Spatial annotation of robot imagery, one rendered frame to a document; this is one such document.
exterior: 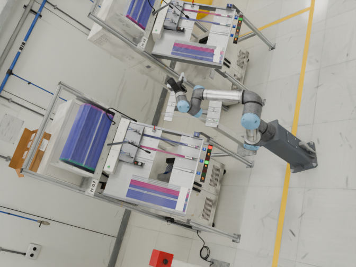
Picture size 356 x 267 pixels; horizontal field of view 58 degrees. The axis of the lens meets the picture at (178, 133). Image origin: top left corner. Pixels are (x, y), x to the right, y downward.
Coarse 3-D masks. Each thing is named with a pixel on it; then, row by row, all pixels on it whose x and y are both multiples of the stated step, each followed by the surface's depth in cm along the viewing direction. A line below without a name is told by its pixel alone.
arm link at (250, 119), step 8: (248, 104) 203; (256, 104) 202; (248, 112) 200; (256, 112) 200; (248, 120) 199; (256, 120) 199; (248, 128) 207; (256, 128) 205; (248, 136) 227; (256, 136) 228; (248, 144) 237; (256, 144) 236
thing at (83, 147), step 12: (84, 108) 268; (96, 108) 272; (84, 120) 264; (96, 120) 271; (108, 120) 278; (72, 132) 262; (84, 132) 263; (96, 132) 270; (72, 144) 255; (84, 144) 262; (96, 144) 269; (60, 156) 259; (72, 156) 254; (84, 156) 261; (96, 156) 267; (84, 168) 269
